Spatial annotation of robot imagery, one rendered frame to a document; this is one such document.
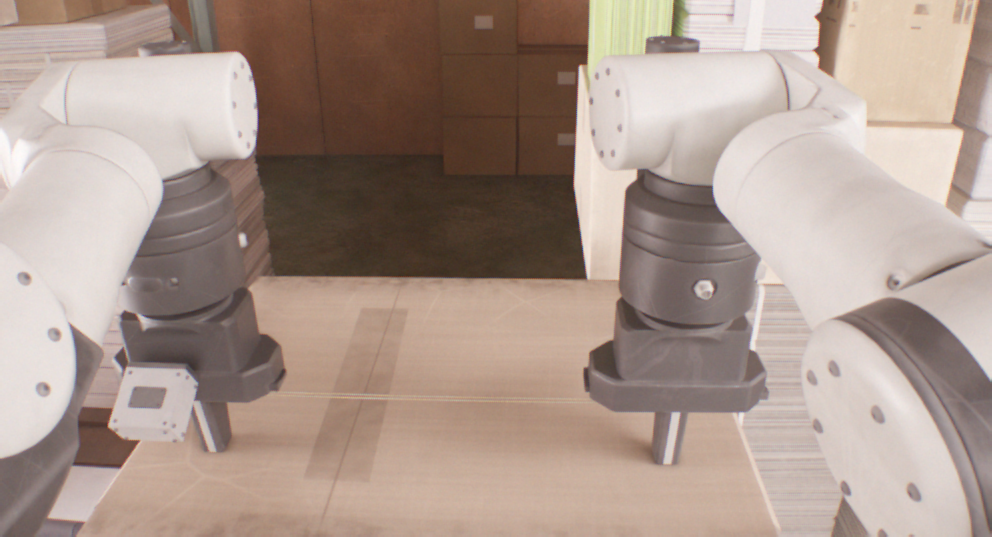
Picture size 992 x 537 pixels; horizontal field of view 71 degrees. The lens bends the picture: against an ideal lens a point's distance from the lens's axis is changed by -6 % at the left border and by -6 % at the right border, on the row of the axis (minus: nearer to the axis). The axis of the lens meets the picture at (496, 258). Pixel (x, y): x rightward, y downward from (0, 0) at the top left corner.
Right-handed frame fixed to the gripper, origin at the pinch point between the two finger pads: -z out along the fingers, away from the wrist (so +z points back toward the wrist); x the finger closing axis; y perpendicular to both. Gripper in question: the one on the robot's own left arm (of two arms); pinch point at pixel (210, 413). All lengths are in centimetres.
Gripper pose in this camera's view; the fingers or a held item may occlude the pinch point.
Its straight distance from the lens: 59.2
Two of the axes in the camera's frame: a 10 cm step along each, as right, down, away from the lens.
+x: -10.0, -0.1, 0.4
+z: -0.1, -9.0, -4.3
